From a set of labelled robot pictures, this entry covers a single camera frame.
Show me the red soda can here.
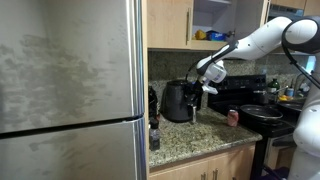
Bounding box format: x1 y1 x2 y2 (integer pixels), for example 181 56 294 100
227 109 240 128

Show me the small dark pepper shaker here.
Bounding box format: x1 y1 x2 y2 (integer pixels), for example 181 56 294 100
149 118 161 152

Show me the blue food box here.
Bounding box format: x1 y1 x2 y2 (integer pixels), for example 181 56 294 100
206 30 228 42

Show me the wooden cabinet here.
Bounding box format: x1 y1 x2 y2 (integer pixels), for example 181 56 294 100
146 0 271 52
148 143 258 180

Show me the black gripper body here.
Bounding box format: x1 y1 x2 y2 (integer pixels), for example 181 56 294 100
185 80 204 107

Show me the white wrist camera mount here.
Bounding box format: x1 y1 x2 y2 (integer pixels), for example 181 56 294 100
200 83 219 96

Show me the wooden lower cabinet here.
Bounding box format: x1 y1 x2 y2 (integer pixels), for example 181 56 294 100
148 143 258 180

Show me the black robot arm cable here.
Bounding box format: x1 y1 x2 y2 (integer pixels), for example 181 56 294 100
281 18 320 89

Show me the wooden upper cabinet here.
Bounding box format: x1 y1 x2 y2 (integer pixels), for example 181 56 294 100
146 0 271 52

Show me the black kitchen stove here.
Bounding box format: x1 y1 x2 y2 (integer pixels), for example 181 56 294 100
207 74 303 180

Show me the black range hood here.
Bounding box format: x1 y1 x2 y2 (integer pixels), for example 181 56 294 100
268 3 305 18

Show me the yellow food package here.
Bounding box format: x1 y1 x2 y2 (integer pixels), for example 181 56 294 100
194 29 208 41

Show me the black frying pan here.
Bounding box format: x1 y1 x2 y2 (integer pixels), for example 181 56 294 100
239 104 284 123

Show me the silver cabinet door handle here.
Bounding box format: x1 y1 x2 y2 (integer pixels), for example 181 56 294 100
185 8 193 44

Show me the small dark stove pot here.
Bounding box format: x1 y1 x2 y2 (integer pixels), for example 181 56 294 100
253 89 271 106

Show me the green bottle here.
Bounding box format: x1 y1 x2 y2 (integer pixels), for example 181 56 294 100
267 78 281 95

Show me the black air fryer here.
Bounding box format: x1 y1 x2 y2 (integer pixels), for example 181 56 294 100
160 79 203 124

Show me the stainless steel refrigerator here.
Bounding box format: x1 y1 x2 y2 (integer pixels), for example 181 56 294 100
0 0 148 180

